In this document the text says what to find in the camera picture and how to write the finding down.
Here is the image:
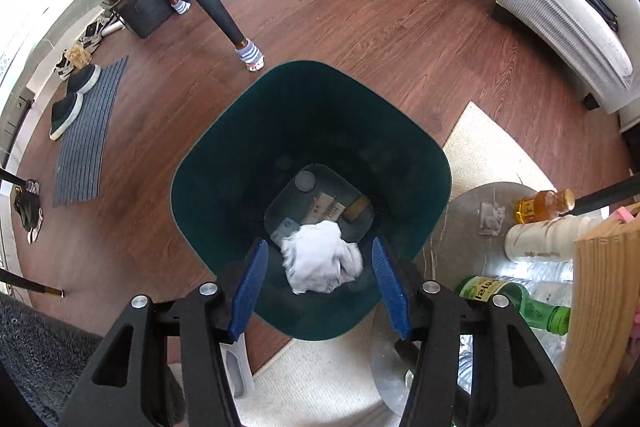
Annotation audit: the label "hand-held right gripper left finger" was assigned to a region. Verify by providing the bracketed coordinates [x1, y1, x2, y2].
[59, 238, 271, 427]

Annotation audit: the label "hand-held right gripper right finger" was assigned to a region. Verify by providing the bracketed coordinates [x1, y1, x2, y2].
[371, 236, 583, 427]

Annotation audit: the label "small white paper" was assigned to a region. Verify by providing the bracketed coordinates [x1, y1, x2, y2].
[279, 221, 363, 296]

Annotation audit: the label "dark green trash bin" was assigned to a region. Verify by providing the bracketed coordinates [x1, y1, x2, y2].
[170, 60, 453, 342]

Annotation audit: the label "brown cardboard piece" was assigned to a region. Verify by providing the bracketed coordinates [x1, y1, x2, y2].
[342, 197, 371, 224]

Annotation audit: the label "green glass bottle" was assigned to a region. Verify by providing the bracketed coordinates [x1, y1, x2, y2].
[454, 275, 572, 338]

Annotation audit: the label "beige paper packet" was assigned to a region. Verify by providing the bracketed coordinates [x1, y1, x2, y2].
[305, 192, 348, 225]

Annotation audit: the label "small grey packet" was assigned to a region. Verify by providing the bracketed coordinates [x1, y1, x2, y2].
[479, 201, 505, 237]

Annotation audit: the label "white plastic bottle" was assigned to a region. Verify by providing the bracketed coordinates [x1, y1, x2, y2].
[504, 213, 608, 264]

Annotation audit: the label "yellow liquid bottle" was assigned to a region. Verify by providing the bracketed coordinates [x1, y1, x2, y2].
[515, 188, 576, 225]

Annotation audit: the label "beige rug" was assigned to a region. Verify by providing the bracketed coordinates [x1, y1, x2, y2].
[232, 101, 556, 427]

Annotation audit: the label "light wooden board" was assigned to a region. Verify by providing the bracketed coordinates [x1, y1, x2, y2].
[562, 202, 640, 427]

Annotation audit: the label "grey striped doormat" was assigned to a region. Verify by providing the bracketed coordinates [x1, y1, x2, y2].
[52, 55, 130, 208]

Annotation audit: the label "black gold-tipped chair leg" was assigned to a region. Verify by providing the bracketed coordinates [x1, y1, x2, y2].
[0, 268, 65, 299]

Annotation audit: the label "black shoes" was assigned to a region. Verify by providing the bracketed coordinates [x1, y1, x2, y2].
[12, 187, 45, 244]

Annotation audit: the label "dark green slip-on shoe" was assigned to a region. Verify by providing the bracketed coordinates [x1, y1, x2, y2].
[66, 63, 102, 94]
[49, 92, 85, 141]

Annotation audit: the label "black and white sneakers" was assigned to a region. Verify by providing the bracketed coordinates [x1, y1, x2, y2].
[54, 32, 104, 81]

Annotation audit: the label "dark storage box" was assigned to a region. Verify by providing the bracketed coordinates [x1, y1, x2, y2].
[107, 0, 188, 40]

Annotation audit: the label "grey armchair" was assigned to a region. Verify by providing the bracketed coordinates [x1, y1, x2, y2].
[494, 0, 640, 115]

